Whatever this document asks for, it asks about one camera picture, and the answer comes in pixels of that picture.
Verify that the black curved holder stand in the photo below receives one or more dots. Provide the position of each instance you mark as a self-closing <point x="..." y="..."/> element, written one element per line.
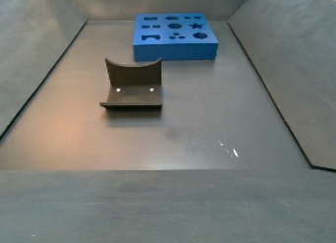
<point x="135" y="85"/>

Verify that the blue shape-sorter block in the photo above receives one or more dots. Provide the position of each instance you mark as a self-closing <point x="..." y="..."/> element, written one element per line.
<point x="174" y="36"/>

